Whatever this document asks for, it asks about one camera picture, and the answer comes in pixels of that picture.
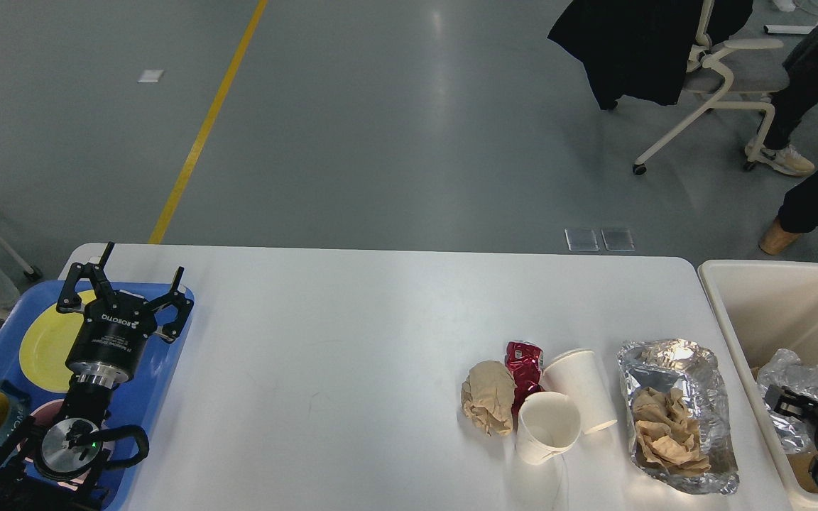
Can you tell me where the white office chair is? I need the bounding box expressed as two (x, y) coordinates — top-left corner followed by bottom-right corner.
(632, 1), (789, 175)

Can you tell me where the floor socket plate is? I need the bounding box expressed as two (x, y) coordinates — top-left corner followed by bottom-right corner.
(601, 229), (636, 252)
(565, 229), (601, 253)

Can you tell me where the right floor socket plate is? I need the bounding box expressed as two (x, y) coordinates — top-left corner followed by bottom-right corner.
(601, 229), (636, 252)

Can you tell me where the brown paper bag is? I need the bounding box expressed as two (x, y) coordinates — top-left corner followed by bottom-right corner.
(786, 452), (818, 494)

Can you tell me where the foil bag with paper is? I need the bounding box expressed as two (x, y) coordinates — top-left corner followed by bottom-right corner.
(617, 339), (740, 495)

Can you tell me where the white paper cup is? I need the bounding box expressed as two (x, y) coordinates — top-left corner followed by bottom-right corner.
(541, 348), (618, 434)
(516, 391), (582, 465)

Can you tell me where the aluminium foil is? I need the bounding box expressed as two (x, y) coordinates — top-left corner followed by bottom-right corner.
(756, 348), (818, 455)

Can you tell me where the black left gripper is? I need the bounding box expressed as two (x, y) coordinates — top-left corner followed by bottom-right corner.
(55, 241), (193, 384)

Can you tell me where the white plastic bin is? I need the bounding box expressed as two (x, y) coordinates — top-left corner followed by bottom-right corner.
(698, 260), (818, 510)

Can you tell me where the crushed red can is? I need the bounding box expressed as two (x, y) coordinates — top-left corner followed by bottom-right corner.
(504, 341), (543, 413)

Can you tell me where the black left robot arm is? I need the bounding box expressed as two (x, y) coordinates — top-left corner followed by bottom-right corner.
(0, 243), (195, 510)

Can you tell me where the black jacket on chair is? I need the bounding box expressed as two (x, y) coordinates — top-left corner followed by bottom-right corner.
(547, 0), (755, 111)

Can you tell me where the crumpled brown paper ball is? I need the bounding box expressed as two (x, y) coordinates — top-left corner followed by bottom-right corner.
(460, 361), (516, 436)

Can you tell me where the left floor socket plate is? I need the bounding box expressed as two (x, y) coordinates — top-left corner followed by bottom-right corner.
(565, 229), (601, 253)

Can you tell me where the blue plastic tray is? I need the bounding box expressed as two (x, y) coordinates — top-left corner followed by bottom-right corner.
(0, 281), (188, 510)

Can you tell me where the yellow plastic plate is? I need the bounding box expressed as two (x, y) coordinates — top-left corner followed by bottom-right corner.
(13, 282), (82, 395)

